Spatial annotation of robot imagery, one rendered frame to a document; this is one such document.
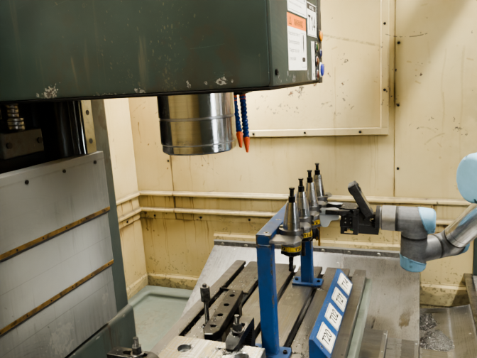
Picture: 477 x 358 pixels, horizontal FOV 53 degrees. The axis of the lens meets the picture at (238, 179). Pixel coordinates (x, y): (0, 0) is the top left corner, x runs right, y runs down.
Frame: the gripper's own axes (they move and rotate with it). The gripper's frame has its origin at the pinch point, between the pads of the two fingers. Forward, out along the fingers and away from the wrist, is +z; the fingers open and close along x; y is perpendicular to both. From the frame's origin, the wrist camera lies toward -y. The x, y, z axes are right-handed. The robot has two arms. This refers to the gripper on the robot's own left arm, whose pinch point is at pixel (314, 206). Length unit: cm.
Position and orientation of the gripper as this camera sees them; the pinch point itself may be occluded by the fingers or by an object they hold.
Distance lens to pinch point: 151.9
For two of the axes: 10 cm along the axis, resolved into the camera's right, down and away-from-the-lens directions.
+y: 0.3, 9.8, 2.1
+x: 3.5, -2.1, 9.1
